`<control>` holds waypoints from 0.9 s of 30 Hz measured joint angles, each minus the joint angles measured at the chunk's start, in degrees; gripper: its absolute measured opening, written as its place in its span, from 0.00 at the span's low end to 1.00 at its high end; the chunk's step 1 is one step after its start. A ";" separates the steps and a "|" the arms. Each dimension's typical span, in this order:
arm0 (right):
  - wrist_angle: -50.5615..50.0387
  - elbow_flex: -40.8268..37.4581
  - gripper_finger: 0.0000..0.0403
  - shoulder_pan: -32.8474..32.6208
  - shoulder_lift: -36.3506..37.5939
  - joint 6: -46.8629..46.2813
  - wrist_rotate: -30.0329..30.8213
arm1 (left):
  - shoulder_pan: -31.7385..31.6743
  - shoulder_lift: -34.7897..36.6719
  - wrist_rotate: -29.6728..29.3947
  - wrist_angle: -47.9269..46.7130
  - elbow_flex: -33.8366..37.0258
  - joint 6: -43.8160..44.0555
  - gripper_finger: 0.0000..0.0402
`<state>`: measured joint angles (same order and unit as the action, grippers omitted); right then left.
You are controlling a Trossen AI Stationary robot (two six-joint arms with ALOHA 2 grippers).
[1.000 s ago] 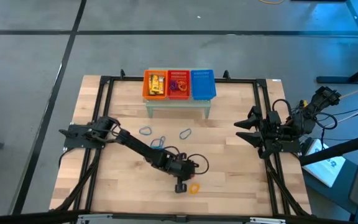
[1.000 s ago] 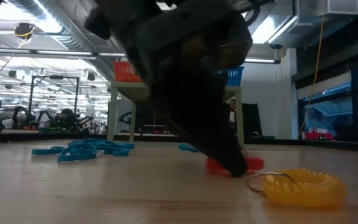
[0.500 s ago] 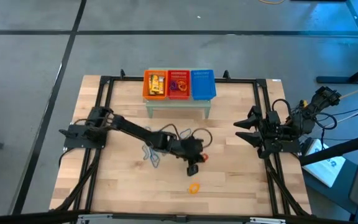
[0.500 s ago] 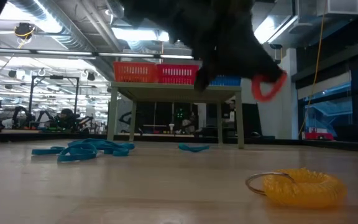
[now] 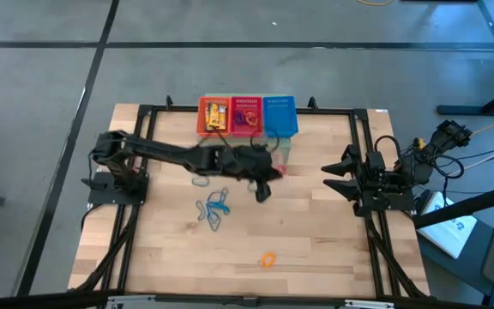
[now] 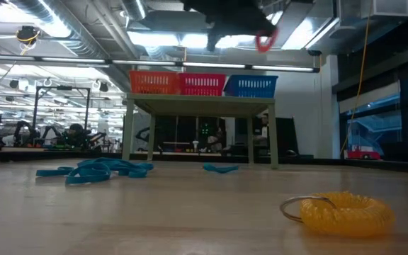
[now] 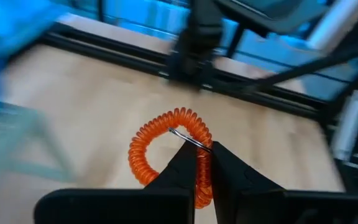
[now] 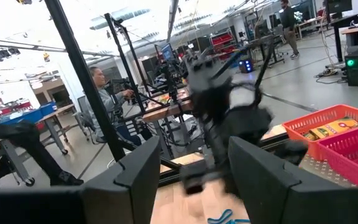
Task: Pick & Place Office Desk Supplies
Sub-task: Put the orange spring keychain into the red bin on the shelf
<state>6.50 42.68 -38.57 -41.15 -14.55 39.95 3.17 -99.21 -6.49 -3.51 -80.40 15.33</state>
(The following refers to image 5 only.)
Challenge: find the blue plastic basket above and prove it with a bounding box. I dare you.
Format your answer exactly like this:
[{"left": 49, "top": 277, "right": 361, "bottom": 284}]
[{"left": 262, "top": 95, "right": 299, "bottom": 139}]

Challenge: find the pale green small riser table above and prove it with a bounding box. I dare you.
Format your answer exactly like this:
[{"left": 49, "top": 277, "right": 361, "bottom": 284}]
[{"left": 200, "top": 93, "right": 293, "bottom": 167}]

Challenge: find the white box with blue print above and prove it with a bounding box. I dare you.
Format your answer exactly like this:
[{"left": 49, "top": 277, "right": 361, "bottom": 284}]
[{"left": 416, "top": 191, "right": 479, "bottom": 260}]

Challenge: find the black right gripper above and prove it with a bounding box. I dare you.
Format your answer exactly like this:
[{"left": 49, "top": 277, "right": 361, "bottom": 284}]
[{"left": 321, "top": 142, "right": 398, "bottom": 218}]

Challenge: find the red plastic basket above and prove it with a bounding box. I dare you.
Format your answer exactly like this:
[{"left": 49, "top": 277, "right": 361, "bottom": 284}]
[{"left": 229, "top": 95, "right": 265, "bottom": 139}]

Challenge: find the black stand foot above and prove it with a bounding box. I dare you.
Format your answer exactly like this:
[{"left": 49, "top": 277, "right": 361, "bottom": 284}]
[{"left": 436, "top": 80, "right": 494, "bottom": 117}]

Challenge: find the black aluminium table frame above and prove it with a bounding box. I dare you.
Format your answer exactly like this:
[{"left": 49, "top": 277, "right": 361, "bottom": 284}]
[{"left": 74, "top": 94, "right": 431, "bottom": 300}]

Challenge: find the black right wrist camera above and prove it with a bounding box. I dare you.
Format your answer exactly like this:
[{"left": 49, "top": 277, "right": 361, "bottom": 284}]
[{"left": 364, "top": 150, "right": 386, "bottom": 173}]

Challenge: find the orange plastic basket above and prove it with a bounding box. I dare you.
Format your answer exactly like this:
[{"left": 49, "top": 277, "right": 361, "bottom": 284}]
[{"left": 196, "top": 95, "right": 233, "bottom": 139}]

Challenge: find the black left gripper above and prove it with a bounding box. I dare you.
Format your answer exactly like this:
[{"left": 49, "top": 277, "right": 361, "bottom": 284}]
[{"left": 228, "top": 143, "right": 285, "bottom": 204}]

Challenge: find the black desk beam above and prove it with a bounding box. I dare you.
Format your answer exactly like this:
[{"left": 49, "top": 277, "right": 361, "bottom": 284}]
[{"left": 412, "top": 179, "right": 494, "bottom": 230}]

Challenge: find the black overhead gantry frame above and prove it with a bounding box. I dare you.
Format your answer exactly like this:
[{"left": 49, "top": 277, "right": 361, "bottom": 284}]
[{"left": 0, "top": 289, "right": 494, "bottom": 309}]

